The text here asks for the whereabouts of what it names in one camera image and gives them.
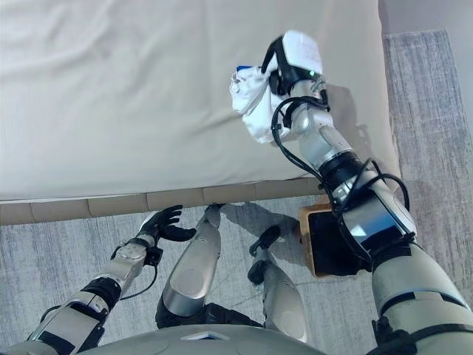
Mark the silver robot leg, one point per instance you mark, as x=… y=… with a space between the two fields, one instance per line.
x=192 y=266
x=281 y=296

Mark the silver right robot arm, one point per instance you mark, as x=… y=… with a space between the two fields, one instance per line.
x=384 y=222

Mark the brown wicker basket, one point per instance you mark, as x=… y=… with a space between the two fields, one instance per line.
x=305 y=222

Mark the silver right robot leg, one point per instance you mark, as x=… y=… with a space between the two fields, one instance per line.
x=281 y=296

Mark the white garment with blue tag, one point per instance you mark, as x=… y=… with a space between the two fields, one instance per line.
x=255 y=100

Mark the silver left robot leg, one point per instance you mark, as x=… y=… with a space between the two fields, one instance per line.
x=192 y=266

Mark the bed mattress with beige sheet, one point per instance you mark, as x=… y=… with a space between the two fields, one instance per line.
x=111 y=92

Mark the robot silver legs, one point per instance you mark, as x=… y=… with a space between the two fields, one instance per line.
x=111 y=207

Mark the black garment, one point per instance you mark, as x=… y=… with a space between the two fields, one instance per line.
x=329 y=244

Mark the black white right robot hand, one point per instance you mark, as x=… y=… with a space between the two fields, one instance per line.
x=295 y=55

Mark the grey robot torso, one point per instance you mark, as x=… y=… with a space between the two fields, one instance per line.
x=184 y=342

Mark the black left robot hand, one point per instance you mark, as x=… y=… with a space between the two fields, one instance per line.
x=159 y=227

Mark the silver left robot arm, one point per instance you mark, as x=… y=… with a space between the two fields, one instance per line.
x=118 y=266

